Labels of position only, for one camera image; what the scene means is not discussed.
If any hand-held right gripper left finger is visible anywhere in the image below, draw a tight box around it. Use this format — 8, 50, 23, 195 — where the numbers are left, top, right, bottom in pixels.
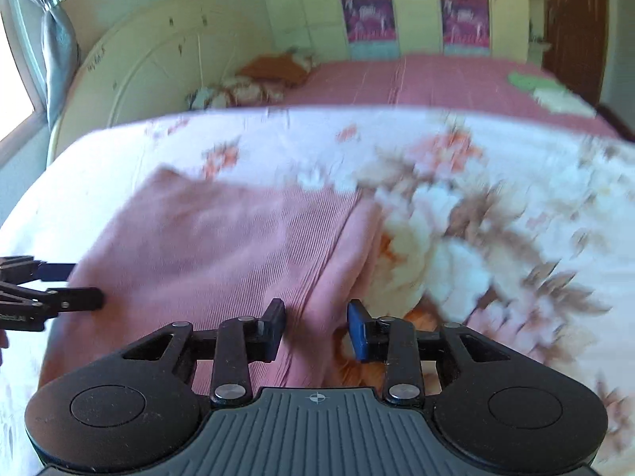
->
121, 298, 288, 406

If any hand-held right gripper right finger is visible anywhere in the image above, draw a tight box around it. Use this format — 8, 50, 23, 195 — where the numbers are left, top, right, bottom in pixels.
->
346, 299, 513, 403

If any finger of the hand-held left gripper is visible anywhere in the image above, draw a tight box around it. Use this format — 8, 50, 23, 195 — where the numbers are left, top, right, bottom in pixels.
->
0, 256, 78, 284
0, 282, 105, 319

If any pink knit sweater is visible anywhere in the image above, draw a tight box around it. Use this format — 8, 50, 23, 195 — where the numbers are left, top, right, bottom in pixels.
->
40, 165, 386, 398

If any white floral bed sheet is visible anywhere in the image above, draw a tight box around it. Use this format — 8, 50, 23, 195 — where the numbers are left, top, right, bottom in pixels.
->
0, 104, 635, 476

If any bright window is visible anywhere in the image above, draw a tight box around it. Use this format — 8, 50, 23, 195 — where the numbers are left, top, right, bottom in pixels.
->
0, 0, 46, 160

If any light blue curtain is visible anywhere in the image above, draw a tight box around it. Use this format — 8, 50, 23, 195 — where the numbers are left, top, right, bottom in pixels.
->
10, 0, 81, 131

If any cream round headboard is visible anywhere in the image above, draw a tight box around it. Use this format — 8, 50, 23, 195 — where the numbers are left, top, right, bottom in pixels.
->
46, 0, 279, 165

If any floral pillow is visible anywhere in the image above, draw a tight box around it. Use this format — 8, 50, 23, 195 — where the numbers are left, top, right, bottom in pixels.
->
187, 73, 286, 110

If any pink striped bedspread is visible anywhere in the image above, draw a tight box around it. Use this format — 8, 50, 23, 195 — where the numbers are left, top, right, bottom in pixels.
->
268, 54, 627, 138

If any orange pillow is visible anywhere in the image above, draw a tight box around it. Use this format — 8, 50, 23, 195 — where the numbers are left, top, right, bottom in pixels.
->
238, 48, 319, 86

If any green folded cloth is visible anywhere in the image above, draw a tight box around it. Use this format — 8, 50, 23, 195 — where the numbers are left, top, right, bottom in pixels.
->
506, 71, 562, 93

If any cream glossy wardrobe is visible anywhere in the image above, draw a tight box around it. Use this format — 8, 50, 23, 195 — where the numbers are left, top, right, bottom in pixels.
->
255, 0, 545, 66

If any cream corner shelf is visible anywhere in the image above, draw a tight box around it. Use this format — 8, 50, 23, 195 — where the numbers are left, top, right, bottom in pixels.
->
526, 0, 552, 66

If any brown wooden door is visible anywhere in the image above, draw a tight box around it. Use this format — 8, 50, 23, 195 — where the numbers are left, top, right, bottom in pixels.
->
540, 0, 610, 106

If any purple wall poster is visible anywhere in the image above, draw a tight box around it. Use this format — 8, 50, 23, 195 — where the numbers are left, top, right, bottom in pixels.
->
342, 0, 398, 60
440, 0, 492, 57

